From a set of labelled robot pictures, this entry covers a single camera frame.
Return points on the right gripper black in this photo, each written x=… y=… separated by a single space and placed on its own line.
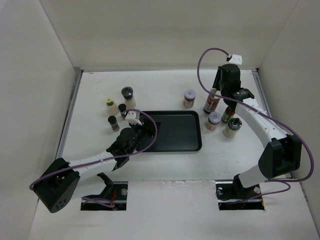
x=216 y=83

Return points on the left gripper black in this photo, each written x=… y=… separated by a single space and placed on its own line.
x=149 y=127

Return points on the soy sauce bottle red label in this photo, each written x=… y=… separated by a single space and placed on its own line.
x=211 y=104

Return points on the sauce jar white lid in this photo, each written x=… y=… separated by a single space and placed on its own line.
x=213 y=120
x=189 y=98

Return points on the chili sauce bottle green label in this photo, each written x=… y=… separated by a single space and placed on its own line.
x=227 y=115

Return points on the small spice jar black lid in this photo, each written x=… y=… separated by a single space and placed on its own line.
x=122 y=110

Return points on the sauce jar white lid front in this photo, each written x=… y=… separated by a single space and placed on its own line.
x=213 y=120

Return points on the small spice jar front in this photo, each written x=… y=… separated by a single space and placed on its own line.
x=112 y=120

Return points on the shaker yellow lid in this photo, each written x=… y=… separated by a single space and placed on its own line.
x=112 y=108

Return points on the large grinder black top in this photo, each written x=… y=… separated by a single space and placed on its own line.
x=129 y=99

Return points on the clear shaker black flip lid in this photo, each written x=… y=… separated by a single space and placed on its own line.
x=232 y=127

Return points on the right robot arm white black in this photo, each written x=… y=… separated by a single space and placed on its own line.
x=282 y=151

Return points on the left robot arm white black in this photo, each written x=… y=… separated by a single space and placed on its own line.
x=57 y=185

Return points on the black rectangular tray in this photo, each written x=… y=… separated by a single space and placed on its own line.
x=178 y=131

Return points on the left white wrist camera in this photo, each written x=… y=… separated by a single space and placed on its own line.
x=133 y=118

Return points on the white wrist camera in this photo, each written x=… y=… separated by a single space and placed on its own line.
x=234 y=59
x=133 y=118

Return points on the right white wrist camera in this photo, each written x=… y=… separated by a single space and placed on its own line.
x=234 y=59

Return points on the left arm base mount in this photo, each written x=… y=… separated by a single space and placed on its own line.
x=112 y=198

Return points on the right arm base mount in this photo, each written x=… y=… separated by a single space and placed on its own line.
x=231 y=199

